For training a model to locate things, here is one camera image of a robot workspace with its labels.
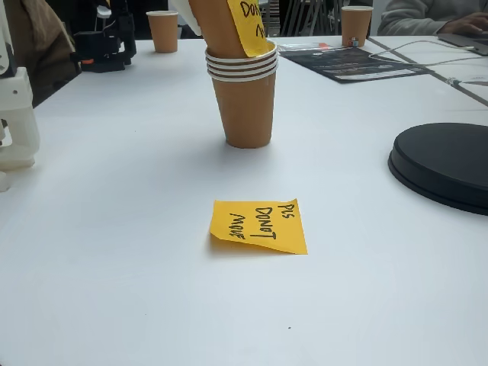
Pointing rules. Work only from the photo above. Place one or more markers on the brown paper cup with note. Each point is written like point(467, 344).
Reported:
point(213, 26)

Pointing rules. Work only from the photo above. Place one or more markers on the black printed brochure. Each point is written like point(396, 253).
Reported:
point(354, 63)

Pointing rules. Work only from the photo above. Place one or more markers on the yellow sticky note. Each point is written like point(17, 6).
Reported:
point(263, 228)
point(249, 26)

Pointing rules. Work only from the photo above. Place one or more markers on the white leaflet with red mark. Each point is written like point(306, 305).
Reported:
point(301, 46)

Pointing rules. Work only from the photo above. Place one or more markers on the brown paper cup with sticker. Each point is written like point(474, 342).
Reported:
point(356, 26)

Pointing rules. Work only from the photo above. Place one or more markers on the dark jacket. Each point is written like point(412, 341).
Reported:
point(187, 32)

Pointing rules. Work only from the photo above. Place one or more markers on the black round disc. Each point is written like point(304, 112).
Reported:
point(442, 164)

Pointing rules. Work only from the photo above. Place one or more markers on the grey laptop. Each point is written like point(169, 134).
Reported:
point(465, 42)

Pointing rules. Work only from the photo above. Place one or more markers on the person's hand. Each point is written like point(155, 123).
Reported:
point(470, 24)

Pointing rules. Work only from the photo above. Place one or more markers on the dark metal chair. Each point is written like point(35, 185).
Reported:
point(301, 19)

